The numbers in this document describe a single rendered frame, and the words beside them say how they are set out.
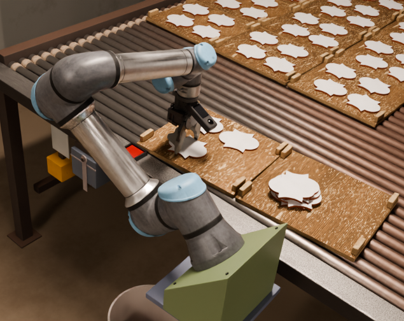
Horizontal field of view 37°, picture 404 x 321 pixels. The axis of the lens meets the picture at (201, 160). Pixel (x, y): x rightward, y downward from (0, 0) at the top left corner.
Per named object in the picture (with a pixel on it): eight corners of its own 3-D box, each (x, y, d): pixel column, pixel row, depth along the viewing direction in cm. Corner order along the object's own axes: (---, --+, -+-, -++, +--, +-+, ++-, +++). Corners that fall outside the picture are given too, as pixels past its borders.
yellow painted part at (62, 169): (62, 183, 236) (58, 133, 222) (47, 172, 241) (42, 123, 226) (77, 174, 241) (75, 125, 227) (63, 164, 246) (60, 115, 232)
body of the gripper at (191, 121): (180, 114, 208) (182, 84, 201) (200, 124, 205) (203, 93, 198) (166, 123, 203) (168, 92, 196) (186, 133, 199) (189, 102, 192)
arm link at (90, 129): (177, 239, 159) (41, 72, 147) (145, 248, 170) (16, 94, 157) (200, 210, 167) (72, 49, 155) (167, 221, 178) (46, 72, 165)
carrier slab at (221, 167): (233, 198, 191) (233, 194, 190) (136, 146, 209) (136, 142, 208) (288, 151, 214) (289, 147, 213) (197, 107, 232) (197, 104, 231)
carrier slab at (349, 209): (353, 262, 173) (354, 258, 172) (234, 200, 190) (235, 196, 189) (397, 202, 196) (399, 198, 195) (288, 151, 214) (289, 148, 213)
